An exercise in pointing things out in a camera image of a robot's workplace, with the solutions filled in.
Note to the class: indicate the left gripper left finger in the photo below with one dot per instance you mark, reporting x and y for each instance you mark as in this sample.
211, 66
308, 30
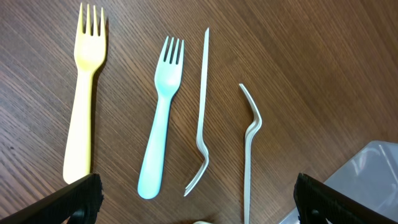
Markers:
78, 202

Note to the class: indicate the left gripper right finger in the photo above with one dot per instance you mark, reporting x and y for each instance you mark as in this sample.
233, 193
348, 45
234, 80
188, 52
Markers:
318, 203

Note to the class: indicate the curved white plastic fork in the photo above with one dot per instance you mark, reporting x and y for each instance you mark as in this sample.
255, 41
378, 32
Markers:
251, 131

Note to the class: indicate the thin white fork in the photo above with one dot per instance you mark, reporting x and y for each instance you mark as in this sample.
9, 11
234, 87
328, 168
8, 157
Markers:
201, 114

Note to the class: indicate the light blue plastic fork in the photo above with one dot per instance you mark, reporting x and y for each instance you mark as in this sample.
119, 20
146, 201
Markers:
167, 80

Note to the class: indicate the left clear plastic container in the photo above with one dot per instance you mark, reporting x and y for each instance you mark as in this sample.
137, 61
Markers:
370, 178

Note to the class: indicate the yellow plastic fork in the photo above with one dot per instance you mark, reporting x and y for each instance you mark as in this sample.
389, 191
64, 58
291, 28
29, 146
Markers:
89, 55

